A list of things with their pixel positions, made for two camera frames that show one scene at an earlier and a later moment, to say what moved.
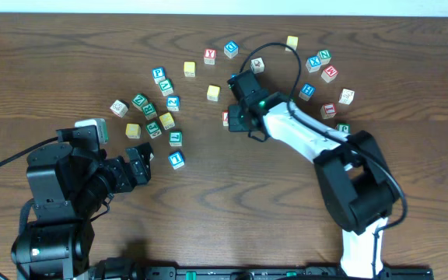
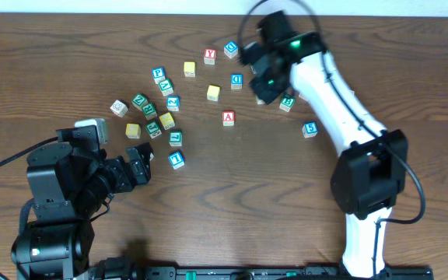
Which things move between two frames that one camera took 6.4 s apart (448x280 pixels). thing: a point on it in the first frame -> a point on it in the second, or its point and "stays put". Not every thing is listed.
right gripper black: x=234 y=124 -> x=257 y=85
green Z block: x=139 y=102 stays put
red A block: x=225 y=118 stays put
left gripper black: x=121 y=182 stays put
